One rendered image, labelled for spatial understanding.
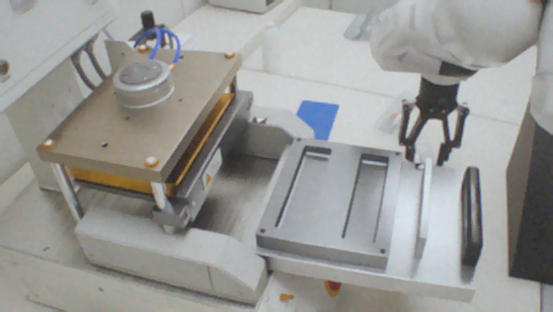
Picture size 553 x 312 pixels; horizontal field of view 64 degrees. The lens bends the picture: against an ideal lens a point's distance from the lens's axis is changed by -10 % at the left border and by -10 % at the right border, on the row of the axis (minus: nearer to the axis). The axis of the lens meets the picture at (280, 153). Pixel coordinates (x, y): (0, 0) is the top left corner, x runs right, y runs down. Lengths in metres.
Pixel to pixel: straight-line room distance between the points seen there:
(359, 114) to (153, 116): 0.71
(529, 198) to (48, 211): 0.82
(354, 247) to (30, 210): 0.52
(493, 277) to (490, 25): 0.58
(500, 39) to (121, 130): 0.43
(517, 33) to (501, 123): 0.86
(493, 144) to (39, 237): 0.98
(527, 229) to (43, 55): 0.82
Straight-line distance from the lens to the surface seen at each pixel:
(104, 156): 0.57
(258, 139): 0.78
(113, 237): 0.63
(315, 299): 0.75
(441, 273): 0.61
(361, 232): 0.62
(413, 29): 0.57
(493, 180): 1.10
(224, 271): 0.57
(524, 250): 0.90
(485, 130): 1.24
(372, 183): 0.68
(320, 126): 1.17
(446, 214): 0.67
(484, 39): 0.43
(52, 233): 0.77
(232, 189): 0.75
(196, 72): 0.69
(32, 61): 0.67
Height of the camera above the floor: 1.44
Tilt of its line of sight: 40 degrees down
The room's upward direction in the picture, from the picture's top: 3 degrees counter-clockwise
